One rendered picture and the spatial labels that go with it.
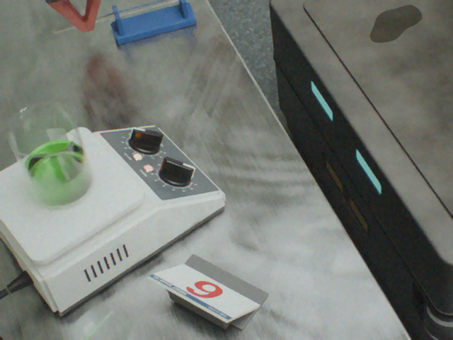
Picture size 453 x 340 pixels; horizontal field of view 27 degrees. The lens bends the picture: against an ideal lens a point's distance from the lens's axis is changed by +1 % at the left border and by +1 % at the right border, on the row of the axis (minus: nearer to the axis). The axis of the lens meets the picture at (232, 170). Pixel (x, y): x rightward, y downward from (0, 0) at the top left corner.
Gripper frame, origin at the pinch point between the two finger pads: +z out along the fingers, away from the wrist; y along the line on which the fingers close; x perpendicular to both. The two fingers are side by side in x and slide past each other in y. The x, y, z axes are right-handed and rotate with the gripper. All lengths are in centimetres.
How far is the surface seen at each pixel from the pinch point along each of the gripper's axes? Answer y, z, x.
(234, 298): 41.7, 1.9, 7.0
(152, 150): 24.5, -2.0, 3.4
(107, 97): 9.9, 3.0, 0.2
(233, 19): -85, 78, 31
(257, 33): -77, 78, 35
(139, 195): 33.0, -5.6, 1.2
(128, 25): -0.2, 2.0, 4.8
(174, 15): 0.3, 2.1, 10.5
